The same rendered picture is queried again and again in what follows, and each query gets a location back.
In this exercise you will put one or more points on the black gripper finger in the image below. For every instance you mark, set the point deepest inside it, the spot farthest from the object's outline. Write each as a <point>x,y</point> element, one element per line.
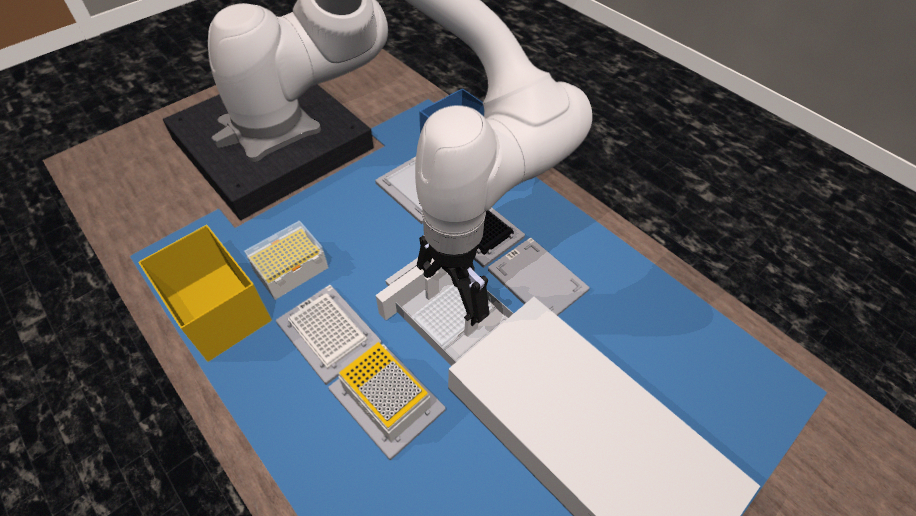
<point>430,270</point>
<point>473,293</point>

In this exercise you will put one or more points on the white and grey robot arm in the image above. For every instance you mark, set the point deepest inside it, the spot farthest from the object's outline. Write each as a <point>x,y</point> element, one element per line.
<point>262,63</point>

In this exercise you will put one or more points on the blue open-top bin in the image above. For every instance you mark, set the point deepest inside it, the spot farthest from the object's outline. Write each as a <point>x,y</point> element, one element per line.
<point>458,98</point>

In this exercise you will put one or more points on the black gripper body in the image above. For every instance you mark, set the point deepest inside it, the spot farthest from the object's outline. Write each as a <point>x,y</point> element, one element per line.
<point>459,262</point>

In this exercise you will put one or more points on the blue bench mat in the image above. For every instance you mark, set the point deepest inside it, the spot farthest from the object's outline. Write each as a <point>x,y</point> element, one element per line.
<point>737,394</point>

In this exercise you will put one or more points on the yellow open-top box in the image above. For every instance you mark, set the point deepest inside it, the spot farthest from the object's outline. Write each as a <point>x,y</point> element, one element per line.
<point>197,273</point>

